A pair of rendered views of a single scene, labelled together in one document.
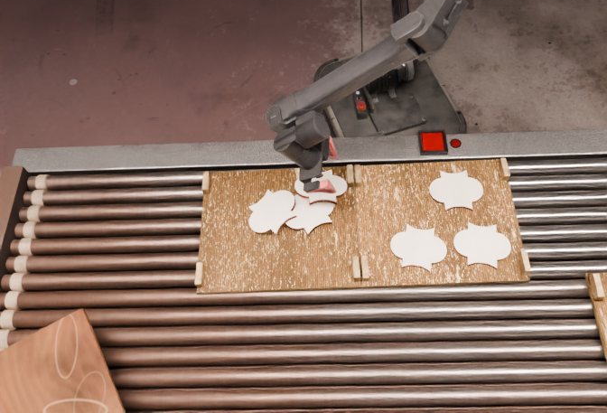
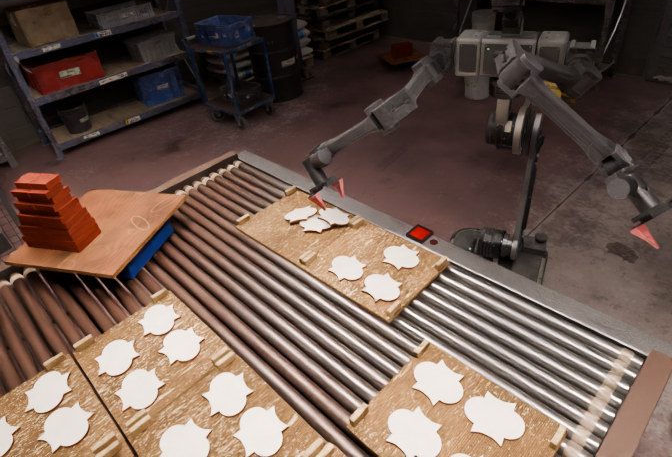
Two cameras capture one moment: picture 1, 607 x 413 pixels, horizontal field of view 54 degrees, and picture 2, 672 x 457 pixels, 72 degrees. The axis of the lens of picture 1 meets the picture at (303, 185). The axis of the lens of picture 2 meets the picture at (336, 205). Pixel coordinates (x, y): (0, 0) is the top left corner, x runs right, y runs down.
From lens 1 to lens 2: 1.18 m
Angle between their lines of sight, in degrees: 38
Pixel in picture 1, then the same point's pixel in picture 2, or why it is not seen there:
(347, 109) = not seen: hidden behind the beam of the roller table
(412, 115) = not seen: hidden behind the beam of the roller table
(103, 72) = (358, 186)
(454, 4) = (404, 103)
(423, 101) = not seen: hidden behind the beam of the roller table
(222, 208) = (285, 204)
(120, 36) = (382, 175)
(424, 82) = (526, 269)
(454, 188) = (400, 255)
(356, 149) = (376, 217)
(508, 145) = (466, 259)
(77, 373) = (156, 212)
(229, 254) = (265, 221)
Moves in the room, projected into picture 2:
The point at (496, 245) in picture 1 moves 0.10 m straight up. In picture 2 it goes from (388, 292) to (387, 269)
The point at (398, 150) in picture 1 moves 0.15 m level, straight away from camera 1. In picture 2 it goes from (397, 228) to (425, 213)
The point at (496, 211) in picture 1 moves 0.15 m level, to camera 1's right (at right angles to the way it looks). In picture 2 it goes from (412, 279) to (452, 297)
